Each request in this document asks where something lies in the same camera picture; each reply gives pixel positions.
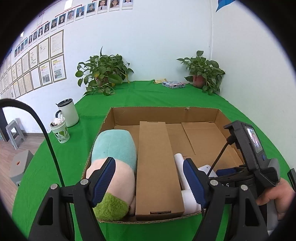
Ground long brown cardboard box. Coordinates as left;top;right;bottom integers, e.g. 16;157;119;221
135;121;185;221

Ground person's right hand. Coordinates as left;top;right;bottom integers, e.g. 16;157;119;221
256;179;296;220

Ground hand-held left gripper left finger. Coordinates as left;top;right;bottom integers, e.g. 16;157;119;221
29;157;116;241

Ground row of wall portrait photos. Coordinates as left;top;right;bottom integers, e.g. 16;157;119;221
14;0;134;57

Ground white kettle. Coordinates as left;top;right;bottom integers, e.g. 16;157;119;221
57;98;80;127

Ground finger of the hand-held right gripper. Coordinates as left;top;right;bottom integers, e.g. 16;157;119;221
216;167;246;178

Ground white plastic bottle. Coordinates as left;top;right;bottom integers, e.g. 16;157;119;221
173;153;204;215

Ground grey plastic stool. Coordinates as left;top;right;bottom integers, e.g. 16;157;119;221
5;118;26;150

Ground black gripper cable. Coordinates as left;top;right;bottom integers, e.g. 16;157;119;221
0;98;75;241
206;136;235;178

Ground framed wall documents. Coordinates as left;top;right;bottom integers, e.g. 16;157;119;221
0;30;67;100

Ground grey box stool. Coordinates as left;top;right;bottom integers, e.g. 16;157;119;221
10;149;34;187

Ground pastel plush toy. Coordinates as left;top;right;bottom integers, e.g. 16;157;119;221
85;130;137;220

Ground colourful flat packet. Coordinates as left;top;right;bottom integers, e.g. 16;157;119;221
162;81;187;89

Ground bushy potted plant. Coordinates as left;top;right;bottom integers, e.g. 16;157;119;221
75;46;134;96

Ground potted plant in red pot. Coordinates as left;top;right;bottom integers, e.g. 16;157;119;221
177;50;226;95

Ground white cup with green leaves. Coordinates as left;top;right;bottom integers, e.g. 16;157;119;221
50;111;70;144

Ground large cardboard box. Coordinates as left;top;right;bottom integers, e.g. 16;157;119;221
82;107;246;224

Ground blue wall banner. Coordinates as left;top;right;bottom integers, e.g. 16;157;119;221
216;0;235;12

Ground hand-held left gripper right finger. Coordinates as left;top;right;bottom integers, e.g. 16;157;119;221
183;158;270;241

